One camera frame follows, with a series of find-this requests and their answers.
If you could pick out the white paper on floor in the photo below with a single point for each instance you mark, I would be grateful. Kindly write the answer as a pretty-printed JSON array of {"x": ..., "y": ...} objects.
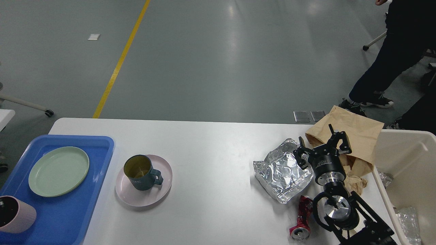
[{"x": 94, "y": 36}]

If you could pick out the metal floor socket plate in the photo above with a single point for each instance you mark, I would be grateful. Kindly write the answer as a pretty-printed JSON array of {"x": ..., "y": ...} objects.
[{"x": 301, "y": 116}]

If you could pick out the rolling chair leg right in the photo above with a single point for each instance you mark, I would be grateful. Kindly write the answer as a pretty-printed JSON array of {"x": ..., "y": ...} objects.
[{"x": 367, "y": 46}]

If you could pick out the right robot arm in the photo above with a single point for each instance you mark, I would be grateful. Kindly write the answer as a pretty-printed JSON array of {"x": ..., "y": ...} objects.
[{"x": 336, "y": 209}]

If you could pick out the crumpled aluminium foil tray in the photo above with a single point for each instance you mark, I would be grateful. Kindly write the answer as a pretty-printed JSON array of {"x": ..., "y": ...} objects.
[{"x": 279, "y": 173}]

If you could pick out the clear plastic bottle in bin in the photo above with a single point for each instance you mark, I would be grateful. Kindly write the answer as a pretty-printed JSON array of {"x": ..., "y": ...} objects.
[{"x": 408, "y": 220}]

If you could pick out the pink plate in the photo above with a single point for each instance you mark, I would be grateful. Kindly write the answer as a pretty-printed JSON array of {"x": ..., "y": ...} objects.
[{"x": 128, "y": 194}]

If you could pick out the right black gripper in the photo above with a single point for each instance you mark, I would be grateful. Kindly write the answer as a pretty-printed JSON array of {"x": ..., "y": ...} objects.
[{"x": 325, "y": 160}]

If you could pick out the crushed red soda can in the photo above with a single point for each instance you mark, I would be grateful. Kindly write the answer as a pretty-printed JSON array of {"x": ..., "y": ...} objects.
[{"x": 301, "y": 231}]

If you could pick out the crumpled clear plastic wrap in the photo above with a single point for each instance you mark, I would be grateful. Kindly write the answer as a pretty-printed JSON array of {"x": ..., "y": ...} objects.
[{"x": 386, "y": 178}]

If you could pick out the beige plastic bin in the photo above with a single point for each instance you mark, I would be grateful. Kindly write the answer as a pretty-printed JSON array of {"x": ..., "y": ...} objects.
[{"x": 410, "y": 157}]

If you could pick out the dark teal mug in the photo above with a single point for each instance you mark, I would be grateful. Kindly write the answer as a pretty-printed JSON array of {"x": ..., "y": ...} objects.
[{"x": 141, "y": 172}]

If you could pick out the brown paper bag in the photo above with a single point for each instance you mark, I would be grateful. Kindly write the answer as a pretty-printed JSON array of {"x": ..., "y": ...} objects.
[{"x": 362, "y": 133}]

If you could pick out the white rolling chair base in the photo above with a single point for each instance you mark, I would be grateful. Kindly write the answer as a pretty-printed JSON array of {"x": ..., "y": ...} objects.
[{"x": 4, "y": 97}]

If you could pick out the blue plastic tray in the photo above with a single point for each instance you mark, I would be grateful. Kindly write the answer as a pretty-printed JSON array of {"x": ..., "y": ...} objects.
[{"x": 61, "y": 220}]

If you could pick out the pink mug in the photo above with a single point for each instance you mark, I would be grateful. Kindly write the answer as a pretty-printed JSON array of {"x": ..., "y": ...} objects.
[{"x": 16, "y": 216}]

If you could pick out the light green plate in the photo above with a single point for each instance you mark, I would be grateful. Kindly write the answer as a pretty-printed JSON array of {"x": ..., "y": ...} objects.
[{"x": 59, "y": 171}]

